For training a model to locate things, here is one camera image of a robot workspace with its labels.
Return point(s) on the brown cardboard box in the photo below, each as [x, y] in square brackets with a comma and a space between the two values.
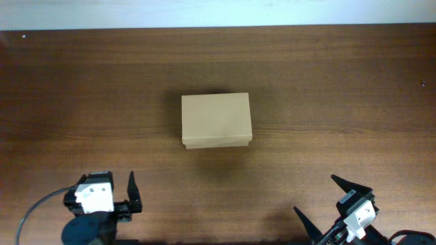
[216, 120]

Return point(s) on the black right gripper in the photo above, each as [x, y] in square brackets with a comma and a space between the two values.
[336, 224]

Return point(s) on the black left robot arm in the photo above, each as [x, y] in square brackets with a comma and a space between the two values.
[96, 214]

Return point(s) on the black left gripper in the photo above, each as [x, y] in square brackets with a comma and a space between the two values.
[122, 208]

